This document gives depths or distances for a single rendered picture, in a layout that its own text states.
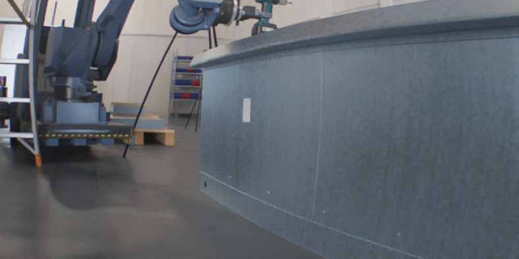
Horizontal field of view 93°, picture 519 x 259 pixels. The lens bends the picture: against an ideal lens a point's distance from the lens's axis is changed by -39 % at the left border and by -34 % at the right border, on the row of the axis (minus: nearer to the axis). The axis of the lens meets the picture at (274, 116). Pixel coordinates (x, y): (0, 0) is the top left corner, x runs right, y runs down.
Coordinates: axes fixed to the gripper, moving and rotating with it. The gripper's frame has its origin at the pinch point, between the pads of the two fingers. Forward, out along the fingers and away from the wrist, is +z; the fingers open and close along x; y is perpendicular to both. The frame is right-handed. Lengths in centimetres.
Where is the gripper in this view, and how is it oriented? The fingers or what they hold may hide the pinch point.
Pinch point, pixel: (265, 16)
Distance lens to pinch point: 167.8
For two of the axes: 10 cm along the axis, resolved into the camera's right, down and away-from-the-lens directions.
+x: 4.9, 0.4, -8.7
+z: 8.7, 0.3, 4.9
